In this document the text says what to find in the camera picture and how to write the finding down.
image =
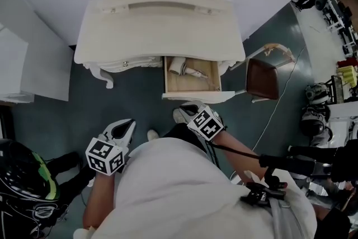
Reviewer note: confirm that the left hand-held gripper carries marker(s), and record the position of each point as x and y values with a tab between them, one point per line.
104	156

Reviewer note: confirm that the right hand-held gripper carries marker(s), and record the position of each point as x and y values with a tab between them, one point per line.
206	123

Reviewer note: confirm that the wooden drawer with white front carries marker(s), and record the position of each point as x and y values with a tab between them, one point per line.
190	84

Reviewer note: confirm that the white hair dryer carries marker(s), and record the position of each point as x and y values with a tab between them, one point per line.
179	67

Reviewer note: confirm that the person's right forearm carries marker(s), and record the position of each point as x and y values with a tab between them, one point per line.
237	148

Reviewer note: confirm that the person's left forearm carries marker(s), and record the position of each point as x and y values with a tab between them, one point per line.
100	198

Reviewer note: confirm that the person's white shoe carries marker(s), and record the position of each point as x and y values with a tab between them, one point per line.
153	135
179	116

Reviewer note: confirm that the person's black trousers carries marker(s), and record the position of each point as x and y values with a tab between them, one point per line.
181	133

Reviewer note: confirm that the white chair with brown seat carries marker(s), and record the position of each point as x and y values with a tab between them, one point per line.
261	78

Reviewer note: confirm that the person's white shirt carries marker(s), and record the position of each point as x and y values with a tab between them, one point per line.
181	193

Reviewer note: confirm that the white ornate dressing table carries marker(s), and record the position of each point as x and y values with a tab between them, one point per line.
156	33

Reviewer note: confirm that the white cabinet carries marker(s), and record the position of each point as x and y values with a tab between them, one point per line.
33	64

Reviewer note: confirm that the grey backpack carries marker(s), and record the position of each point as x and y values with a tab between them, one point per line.
316	92
314	120

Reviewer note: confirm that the yellow box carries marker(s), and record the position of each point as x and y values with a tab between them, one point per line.
348	73

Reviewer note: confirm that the white metal rack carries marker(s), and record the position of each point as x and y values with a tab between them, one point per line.
337	15

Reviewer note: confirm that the black chest mount clamp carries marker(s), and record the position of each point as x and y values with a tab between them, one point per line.
263	193

